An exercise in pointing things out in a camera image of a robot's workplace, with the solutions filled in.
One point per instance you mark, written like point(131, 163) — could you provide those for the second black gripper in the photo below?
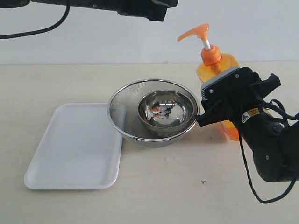
point(153, 10)

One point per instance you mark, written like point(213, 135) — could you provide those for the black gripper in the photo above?
point(228, 106)

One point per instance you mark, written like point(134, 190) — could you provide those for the orange dish soap pump bottle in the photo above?
point(213, 61)

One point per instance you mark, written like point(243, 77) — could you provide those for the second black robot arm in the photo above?
point(107, 5)

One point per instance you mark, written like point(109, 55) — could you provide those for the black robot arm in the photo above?
point(274, 143)

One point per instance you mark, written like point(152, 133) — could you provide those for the small stainless steel bowl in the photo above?
point(166, 111)

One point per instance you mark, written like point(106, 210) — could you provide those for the steel mesh colander bowl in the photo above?
point(122, 112)

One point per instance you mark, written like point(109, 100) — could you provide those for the white rectangular plastic tray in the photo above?
point(79, 150)

